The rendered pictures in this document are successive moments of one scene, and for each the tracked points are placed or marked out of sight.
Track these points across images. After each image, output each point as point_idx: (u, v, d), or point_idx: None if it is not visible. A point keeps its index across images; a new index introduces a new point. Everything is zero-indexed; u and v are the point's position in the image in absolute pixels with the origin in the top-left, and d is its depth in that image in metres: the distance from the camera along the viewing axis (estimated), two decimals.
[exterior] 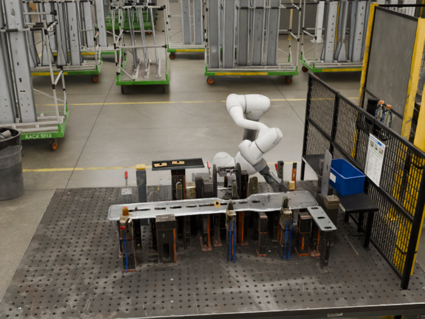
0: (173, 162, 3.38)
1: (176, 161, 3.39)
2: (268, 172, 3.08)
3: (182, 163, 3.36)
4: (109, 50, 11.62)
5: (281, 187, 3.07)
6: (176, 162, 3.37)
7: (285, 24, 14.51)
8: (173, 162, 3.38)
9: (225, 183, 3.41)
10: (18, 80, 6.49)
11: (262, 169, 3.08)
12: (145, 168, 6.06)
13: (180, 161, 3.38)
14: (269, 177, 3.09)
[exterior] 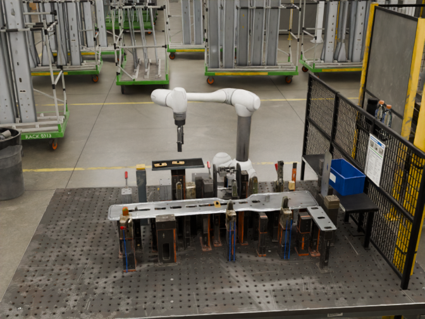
0: (173, 162, 3.38)
1: (176, 161, 3.39)
2: None
3: (182, 163, 3.36)
4: (109, 50, 11.62)
5: (182, 138, 3.36)
6: (176, 162, 3.38)
7: (285, 24, 14.51)
8: (173, 162, 3.38)
9: (225, 183, 3.41)
10: (18, 80, 6.49)
11: None
12: (145, 168, 6.06)
13: (180, 161, 3.38)
14: (183, 127, 3.28)
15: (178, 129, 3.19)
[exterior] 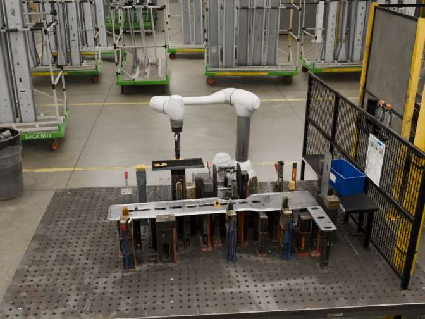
0: (172, 158, 3.36)
1: (175, 157, 3.37)
2: None
3: (181, 159, 3.34)
4: (109, 50, 11.62)
5: (179, 150, 3.35)
6: (176, 158, 3.36)
7: (285, 24, 14.51)
8: (172, 158, 3.37)
9: (225, 183, 3.41)
10: (18, 80, 6.49)
11: None
12: (145, 168, 6.06)
13: (179, 157, 3.37)
14: (179, 136, 3.31)
15: (174, 139, 3.23)
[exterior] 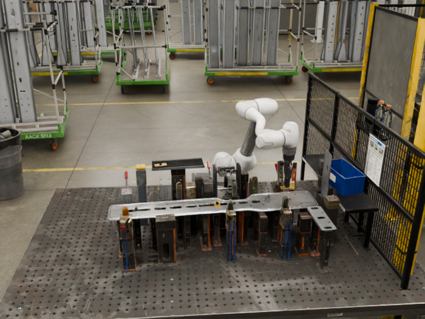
0: (281, 187, 3.17)
1: (283, 186, 3.19)
2: None
3: (291, 187, 3.16)
4: (109, 50, 11.62)
5: None
6: (284, 187, 3.17)
7: (285, 24, 14.51)
8: (281, 187, 3.17)
9: (225, 183, 3.41)
10: (18, 80, 6.49)
11: None
12: (145, 168, 6.06)
13: None
14: None
15: (289, 168, 3.05)
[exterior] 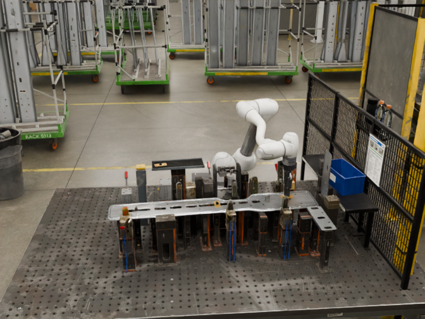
0: (281, 197, 3.21)
1: (283, 195, 3.22)
2: None
3: (291, 197, 3.20)
4: (109, 50, 11.62)
5: None
6: (284, 196, 3.21)
7: (285, 24, 14.51)
8: (281, 196, 3.21)
9: (225, 183, 3.41)
10: (18, 80, 6.49)
11: None
12: (145, 168, 6.06)
13: None
14: None
15: (289, 178, 3.08)
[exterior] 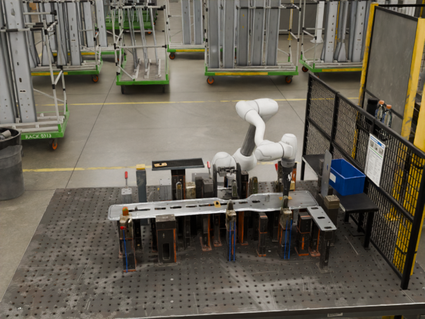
0: (280, 198, 3.21)
1: (282, 197, 3.22)
2: None
3: (290, 199, 3.20)
4: (109, 50, 11.62)
5: None
6: None
7: (285, 24, 14.51)
8: (280, 198, 3.21)
9: (225, 183, 3.41)
10: (18, 80, 6.49)
11: None
12: (145, 168, 6.06)
13: None
14: None
15: (288, 179, 3.08)
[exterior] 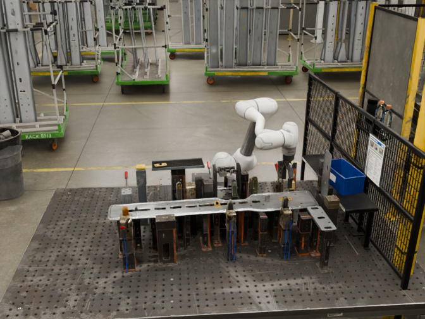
0: (280, 199, 3.21)
1: (282, 198, 3.22)
2: None
3: (290, 199, 3.20)
4: (109, 50, 11.62)
5: (284, 172, 3.21)
6: None
7: (285, 24, 14.51)
8: (280, 199, 3.21)
9: (225, 183, 3.41)
10: (18, 80, 6.49)
11: None
12: (145, 168, 6.06)
13: None
14: None
15: (289, 165, 3.04)
